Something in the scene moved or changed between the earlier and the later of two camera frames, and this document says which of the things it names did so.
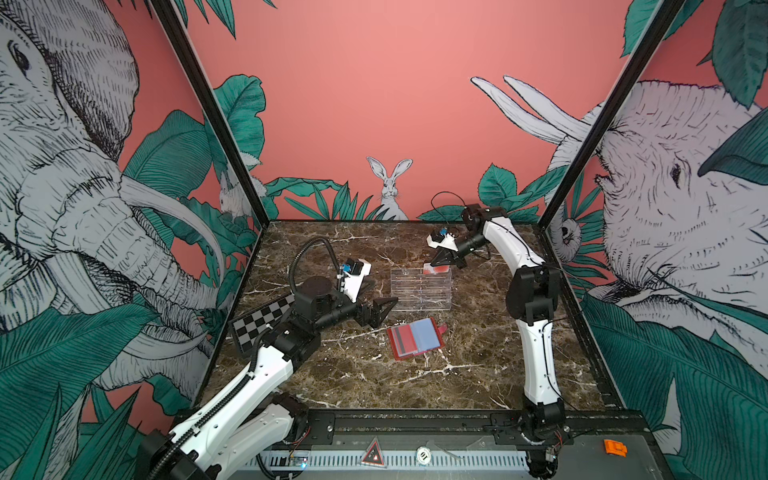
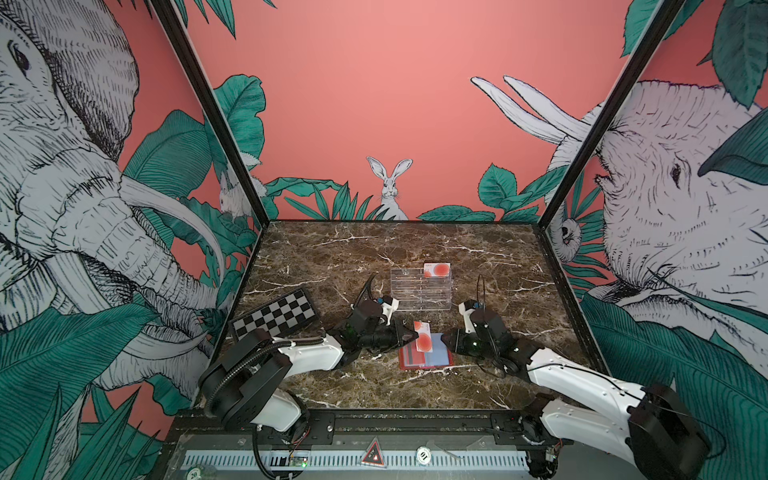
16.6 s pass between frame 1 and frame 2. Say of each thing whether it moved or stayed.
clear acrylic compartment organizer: stayed
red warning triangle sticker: stayed
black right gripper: moved
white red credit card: stayed
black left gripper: moved
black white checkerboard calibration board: stayed
